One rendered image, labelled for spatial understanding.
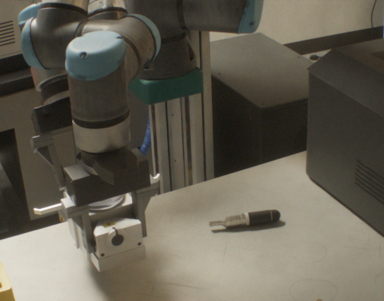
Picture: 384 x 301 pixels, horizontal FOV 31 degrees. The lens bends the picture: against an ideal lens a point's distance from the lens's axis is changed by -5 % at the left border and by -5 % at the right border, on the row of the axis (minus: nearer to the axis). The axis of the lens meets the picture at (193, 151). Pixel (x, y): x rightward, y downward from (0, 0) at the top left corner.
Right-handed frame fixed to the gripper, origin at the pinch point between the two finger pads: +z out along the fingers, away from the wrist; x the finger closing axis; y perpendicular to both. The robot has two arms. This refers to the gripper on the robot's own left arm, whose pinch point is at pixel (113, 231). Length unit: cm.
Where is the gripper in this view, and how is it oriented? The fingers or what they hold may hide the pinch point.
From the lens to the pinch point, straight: 122.4
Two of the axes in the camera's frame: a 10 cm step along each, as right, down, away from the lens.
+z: 0.4, 8.8, 4.8
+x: -8.9, 2.5, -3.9
